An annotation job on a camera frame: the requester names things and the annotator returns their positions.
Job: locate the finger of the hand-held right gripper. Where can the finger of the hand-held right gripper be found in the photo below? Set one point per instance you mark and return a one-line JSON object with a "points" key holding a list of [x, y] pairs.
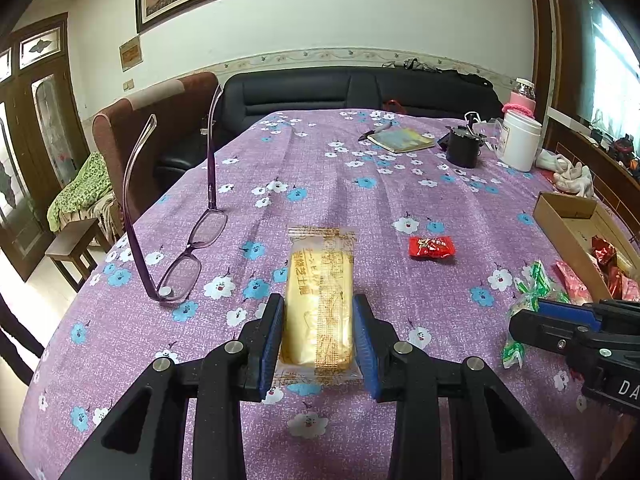
{"points": [[550, 335], [570, 312]]}

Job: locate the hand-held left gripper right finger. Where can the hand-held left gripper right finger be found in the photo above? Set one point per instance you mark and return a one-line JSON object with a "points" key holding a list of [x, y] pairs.
{"points": [[365, 350]]}

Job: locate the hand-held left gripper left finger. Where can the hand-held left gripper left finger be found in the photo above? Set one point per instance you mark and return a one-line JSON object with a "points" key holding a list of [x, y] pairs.
{"points": [[272, 345]]}

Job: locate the green twisted candy packet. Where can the green twisted candy packet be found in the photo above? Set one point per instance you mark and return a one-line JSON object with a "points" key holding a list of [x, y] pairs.
{"points": [[537, 275]]}

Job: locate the yellow biscuit packet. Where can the yellow biscuit packet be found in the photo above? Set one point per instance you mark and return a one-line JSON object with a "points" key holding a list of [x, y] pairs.
{"points": [[317, 300]]}

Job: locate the cardboard box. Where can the cardboard box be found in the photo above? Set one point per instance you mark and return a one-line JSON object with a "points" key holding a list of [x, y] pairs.
{"points": [[565, 207]]}

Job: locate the pink red snack packet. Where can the pink red snack packet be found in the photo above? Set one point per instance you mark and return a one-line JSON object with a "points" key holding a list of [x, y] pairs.
{"points": [[572, 282]]}

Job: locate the small red candy packet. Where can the small red candy packet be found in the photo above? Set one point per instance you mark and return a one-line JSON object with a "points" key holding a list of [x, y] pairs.
{"points": [[432, 247]]}

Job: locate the purple eyeglasses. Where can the purple eyeglasses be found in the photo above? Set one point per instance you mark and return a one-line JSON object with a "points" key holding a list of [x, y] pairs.
{"points": [[207, 230]]}

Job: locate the white crumpled cloth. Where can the white crumpled cloth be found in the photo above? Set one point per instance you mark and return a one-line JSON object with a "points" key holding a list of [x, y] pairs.
{"points": [[565, 170]]}

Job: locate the black orange gadget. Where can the black orange gadget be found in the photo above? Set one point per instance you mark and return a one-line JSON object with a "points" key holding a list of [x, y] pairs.
{"points": [[625, 152]]}

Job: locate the white jar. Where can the white jar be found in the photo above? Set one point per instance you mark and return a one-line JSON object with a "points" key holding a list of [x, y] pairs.
{"points": [[520, 142]]}

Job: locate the wooden sideboard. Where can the wooden sideboard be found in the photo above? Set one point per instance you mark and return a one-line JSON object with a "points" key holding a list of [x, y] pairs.
{"points": [[575, 135]]}

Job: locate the clear glass cup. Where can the clear glass cup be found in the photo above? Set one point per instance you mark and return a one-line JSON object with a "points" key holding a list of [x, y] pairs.
{"points": [[490, 135]]}

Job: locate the black cup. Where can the black cup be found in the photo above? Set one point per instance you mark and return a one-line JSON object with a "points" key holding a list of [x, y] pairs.
{"points": [[462, 150]]}

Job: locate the yellow green notebook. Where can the yellow green notebook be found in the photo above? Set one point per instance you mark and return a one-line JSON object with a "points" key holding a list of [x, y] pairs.
{"points": [[405, 140]]}

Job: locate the pink sleeved bottle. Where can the pink sleeved bottle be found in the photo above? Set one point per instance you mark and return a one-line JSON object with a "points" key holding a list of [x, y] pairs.
{"points": [[520, 102]]}

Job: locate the black pen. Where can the black pen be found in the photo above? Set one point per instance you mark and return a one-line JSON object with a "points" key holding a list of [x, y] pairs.
{"points": [[372, 132]]}

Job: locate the wooden stool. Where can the wooden stool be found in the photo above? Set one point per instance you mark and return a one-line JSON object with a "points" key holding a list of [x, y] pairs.
{"points": [[70, 240]]}

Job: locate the green patterned cloth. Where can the green patterned cloth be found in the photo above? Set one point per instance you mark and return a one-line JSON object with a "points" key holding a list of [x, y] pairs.
{"points": [[80, 195]]}

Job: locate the red bag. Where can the red bag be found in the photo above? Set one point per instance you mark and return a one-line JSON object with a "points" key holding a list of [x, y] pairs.
{"points": [[390, 105]]}

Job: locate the brown armchair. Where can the brown armchair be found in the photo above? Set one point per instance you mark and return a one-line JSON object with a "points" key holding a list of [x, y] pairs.
{"points": [[165, 120]]}

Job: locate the black leather sofa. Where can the black leather sofa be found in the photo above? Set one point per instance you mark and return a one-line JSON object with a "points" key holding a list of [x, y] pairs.
{"points": [[300, 90]]}

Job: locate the shiny glass pane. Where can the shiny glass pane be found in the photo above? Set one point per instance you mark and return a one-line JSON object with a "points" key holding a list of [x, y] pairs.
{"points": [[615, 60]]}

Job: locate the wooden glass door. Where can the wooden glass door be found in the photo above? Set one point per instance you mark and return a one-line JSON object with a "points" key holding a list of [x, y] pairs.
{"points": [[50, 135]]}

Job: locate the wall switch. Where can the wall switch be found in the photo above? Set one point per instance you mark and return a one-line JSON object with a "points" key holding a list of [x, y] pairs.
{"points": [[128, 85]]}

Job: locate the gold wall plaque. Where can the gold wall plaque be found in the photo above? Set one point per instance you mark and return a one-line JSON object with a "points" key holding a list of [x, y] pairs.
{"points": [[131, 54]]}

